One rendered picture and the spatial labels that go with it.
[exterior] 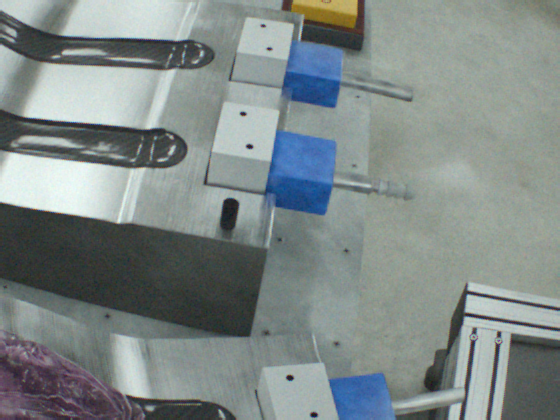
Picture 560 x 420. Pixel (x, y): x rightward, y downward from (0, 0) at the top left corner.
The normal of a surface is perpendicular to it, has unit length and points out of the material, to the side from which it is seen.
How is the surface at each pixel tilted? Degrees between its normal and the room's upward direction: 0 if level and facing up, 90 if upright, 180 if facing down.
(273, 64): 90
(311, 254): 0
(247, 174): 90
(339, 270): 0
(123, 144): 7
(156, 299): 90
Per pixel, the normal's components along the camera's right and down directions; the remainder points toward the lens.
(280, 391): 0.14, -0.70
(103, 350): 0.55, -0.65
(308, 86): -0.10, 0.69
